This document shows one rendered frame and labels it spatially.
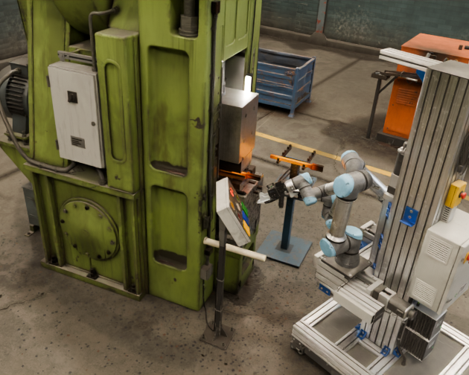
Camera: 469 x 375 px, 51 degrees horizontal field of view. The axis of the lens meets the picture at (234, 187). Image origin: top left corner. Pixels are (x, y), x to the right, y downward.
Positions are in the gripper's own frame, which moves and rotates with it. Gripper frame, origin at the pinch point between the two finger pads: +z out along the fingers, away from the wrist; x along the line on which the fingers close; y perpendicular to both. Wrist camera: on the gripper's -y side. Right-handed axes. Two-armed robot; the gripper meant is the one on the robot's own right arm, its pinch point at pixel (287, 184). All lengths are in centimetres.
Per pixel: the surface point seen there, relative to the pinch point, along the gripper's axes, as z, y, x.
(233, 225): 11, -7, -72
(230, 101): 41, -57, -12
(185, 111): 60, -55, -38
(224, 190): 24, -19, -57
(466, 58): -107, -24, 335
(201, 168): 46, -22, -44
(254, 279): 20, 100, 9
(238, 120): 33, -48, -17
